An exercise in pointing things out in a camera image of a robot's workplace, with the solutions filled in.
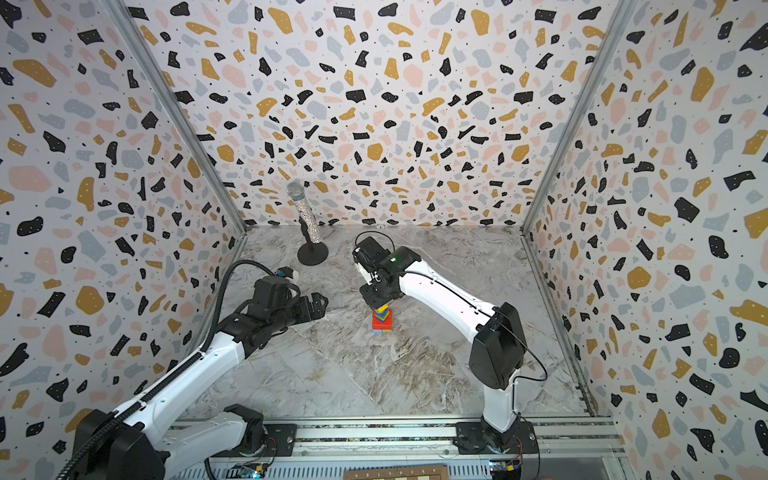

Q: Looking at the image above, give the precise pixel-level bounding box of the cardboard wooden tray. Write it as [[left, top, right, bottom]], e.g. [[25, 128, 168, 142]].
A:
[[343, 464, 450, 480]]

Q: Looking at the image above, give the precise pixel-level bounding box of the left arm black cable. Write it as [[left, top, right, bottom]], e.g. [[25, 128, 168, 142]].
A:
[[56, 259, 277, 480]]

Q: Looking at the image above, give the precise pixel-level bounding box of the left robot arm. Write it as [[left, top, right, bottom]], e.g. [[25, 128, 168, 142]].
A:
[[58, 276, 328, 479]]

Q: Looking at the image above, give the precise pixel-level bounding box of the black microphone stand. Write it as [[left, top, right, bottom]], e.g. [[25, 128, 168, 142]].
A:
[[297, 219, 328, 266]]

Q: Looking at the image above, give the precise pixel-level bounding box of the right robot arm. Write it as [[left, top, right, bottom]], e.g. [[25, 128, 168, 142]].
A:
[[352, 231, 549, 454]]

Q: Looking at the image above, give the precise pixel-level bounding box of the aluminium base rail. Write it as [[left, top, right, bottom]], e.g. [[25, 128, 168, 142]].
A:
[[153, 414, 629, 476]]

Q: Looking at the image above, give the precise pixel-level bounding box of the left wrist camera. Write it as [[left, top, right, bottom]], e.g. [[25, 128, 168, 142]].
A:
[[275, 267, 298, 280]]

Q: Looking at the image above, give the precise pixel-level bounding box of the glitter silver microphone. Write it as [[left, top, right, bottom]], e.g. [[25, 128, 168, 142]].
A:
[[287, 180, 321, 244]]

